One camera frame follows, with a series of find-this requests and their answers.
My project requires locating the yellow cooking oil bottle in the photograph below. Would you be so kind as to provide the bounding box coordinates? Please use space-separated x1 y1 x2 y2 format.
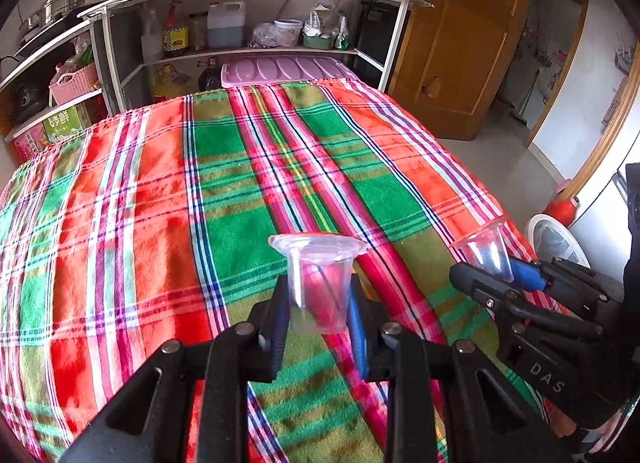
152 63 193 103

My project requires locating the red plastic container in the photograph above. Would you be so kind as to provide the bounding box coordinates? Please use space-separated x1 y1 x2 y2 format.
542 196 581 226

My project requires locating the white trash bin with liner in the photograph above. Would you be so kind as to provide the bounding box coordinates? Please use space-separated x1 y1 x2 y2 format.
529 213 591 269

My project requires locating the clear plastic cup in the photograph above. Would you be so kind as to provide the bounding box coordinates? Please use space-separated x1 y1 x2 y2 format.
268 233 368 335
450 217 516 284

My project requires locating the white plastic tub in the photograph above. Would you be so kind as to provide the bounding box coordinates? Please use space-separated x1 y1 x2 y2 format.
273 19 304 46

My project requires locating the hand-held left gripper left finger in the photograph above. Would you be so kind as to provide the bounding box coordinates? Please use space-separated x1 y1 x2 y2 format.
59 275 292 463

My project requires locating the pink plastic basket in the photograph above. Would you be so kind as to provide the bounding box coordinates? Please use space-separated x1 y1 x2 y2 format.
49 63 99 106

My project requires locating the plaid tablecloth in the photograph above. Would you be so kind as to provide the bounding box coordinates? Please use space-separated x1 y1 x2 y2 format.
0 80 576 463

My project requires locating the crumpled clear plastic bag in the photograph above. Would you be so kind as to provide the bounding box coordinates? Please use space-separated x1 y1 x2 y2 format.
248 23 281 48

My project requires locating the wooden trim strip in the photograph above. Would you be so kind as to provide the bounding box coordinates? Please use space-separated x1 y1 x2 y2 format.
565 78 640 199

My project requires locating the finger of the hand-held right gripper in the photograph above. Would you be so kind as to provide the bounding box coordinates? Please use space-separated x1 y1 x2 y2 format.
450 262 603 340
510 257 623 316

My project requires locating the green bowl with bags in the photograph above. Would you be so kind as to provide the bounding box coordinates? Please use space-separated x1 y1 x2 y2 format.
302 6 351 51

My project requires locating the yellow label bottle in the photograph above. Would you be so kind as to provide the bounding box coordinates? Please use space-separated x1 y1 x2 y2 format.
162 0 190 58

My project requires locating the pink carton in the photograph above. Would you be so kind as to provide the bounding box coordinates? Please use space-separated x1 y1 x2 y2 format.
12 123 48 161

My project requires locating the dark glass bottle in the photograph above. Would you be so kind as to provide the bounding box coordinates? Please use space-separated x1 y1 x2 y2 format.
197 57 223 91

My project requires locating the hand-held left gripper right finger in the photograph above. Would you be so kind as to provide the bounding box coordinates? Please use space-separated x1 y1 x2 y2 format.
347 275 573 463

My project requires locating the wooden door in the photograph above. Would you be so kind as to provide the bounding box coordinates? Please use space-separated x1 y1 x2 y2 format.
387 0 538 141

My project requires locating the black induction cooker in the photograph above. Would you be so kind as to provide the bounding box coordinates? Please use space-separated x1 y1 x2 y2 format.
15 18 91 56

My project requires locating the green carton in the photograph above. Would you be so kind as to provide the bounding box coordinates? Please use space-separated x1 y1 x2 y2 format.
42 103 93 144

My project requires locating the clear plastic bottle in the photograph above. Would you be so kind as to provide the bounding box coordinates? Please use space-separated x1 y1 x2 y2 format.
141 8 165 64

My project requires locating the brown glass jar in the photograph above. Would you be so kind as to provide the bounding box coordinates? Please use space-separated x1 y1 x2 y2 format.
189 12 208 51

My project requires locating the silver refrigerator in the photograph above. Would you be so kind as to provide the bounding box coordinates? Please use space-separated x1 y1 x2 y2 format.
570 153 632 264

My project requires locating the plastic jug of dark liquid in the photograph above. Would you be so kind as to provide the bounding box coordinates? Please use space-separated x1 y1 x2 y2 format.
206 0 247 49

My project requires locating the steel steamer pot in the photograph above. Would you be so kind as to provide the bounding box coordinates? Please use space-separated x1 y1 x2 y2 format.
20 0 88 36

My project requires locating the narrow metal shelf rack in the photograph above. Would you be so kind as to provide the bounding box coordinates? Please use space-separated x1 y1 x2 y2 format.
0 18 108 144

